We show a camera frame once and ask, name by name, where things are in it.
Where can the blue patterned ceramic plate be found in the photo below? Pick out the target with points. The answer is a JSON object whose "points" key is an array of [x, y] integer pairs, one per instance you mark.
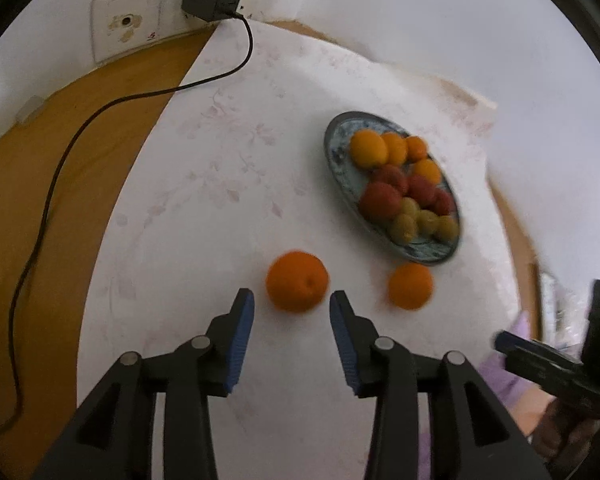
{"points": [[345, 170]]}

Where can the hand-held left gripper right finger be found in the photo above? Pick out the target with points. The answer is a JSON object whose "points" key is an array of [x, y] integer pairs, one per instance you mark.
{"points": [[347, 345]]}

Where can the small green round fruit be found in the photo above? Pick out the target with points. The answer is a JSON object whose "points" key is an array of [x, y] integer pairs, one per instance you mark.
{"points": [[402, 228], [426, 222], [410, 206], [446, 228]]}

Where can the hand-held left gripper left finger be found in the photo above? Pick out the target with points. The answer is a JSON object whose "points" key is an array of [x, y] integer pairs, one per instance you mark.
{"points": [[241, 340]]}

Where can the purple fleece towel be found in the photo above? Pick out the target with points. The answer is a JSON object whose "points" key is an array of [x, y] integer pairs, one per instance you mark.
{"points": [[500, 380]]}

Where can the person's right forearm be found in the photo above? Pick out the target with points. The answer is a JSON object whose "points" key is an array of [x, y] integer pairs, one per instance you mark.
{"points": [[595, 462]]}

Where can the stained white coaxial wall plate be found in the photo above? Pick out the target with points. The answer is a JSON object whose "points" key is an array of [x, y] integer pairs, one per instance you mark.
{"points": [[125, 25]]}

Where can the person's right hand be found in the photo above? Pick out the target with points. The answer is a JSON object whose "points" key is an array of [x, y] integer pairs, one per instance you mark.
{"points": [[565, 430]]}

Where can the large dark orange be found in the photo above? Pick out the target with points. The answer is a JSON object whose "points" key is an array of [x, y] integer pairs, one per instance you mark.
{"points": [[296, 281]]}

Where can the small white wall clip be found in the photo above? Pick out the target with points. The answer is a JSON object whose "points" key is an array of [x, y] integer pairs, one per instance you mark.
{"points": [[31, 109]]}

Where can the clear plastic bag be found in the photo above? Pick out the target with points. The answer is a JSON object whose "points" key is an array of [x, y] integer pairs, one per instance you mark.
{"points": [[562, 310]]}

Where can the black power adapter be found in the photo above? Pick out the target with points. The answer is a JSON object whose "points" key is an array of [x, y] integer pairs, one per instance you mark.
{"points": [[207, 2]]}

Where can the white floral table cover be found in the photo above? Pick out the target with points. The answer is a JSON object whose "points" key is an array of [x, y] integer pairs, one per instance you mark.
{"points": [[205, 200]]}

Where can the red apple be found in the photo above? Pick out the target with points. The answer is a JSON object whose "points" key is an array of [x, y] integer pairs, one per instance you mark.
{"points": [[389, 175], [380, 201], [443, 202], [422, 190]]}

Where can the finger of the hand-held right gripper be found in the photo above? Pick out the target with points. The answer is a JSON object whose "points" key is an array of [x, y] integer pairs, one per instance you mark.
{"points": [[545, 375], [512, 342]]}

